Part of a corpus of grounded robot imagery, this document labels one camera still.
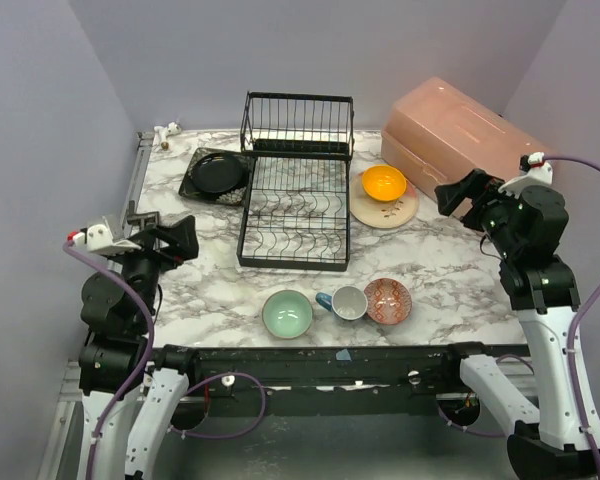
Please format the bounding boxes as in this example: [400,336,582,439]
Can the yellow bowl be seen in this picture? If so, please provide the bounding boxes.
[362,165,407,202]

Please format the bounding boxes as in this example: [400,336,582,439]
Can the mint green bowl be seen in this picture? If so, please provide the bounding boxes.
[261,290,313,340]

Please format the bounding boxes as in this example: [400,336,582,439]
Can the red blue patterned bowl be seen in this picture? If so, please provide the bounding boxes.
[363,278,413,326]

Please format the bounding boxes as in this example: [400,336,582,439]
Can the blue floral mug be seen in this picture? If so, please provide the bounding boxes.
[315,285,368,321]

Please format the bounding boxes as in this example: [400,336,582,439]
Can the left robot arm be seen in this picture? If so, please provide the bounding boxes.
[63,212,199,479]

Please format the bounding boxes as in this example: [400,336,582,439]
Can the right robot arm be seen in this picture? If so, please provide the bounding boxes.
[435,169,600,479]

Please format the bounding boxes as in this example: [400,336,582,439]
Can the pink plastic storage box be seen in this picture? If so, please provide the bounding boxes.
[381,77,552,200]

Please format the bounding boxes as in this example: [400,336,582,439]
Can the black patterned square plate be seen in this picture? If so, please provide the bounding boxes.
[178,147,253,206]

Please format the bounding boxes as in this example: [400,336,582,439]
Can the black round plate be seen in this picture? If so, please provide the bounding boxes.
[189,153,243,194]

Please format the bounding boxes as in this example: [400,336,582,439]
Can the pink beige round plate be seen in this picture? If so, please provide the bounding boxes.
[349,173,419,229]

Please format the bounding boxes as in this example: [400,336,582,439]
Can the white corner fixture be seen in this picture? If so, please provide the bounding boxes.
[153,122,182,151]

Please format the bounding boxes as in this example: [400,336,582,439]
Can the black front mounting bar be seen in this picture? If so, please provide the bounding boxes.
[152,342,529,417]

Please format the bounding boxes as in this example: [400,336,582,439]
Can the dark metal T handle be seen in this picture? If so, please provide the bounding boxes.
[125,200,160,237]

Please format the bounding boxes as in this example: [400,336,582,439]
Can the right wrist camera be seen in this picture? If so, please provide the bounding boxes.
[498,152,553,198]

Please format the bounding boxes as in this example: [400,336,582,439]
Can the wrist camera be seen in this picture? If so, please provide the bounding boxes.
[498,152,553,198]
[67,215,141,257]

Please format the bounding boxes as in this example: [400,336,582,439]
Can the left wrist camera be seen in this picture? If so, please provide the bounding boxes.
[67,215,141,257]

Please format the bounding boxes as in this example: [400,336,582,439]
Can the aluminium left rail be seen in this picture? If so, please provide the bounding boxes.
[119,131,154,236]

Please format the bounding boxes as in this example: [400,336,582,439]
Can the black wire dish rack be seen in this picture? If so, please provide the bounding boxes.
[237,92,355,272]

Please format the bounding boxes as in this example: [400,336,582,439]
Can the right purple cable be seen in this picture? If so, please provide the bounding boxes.
[437,155,600,480]

